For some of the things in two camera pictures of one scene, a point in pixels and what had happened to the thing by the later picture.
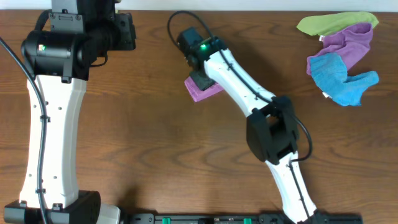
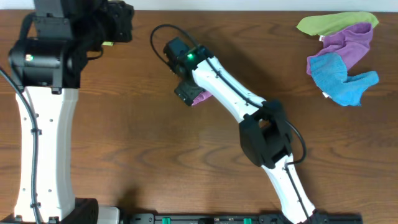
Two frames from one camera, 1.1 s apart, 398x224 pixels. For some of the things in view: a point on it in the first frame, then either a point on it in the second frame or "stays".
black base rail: (241, 218) stays
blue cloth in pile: (329, 72) stays
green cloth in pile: (327, 24) stays
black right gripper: (202, 81) -> (188, 93)
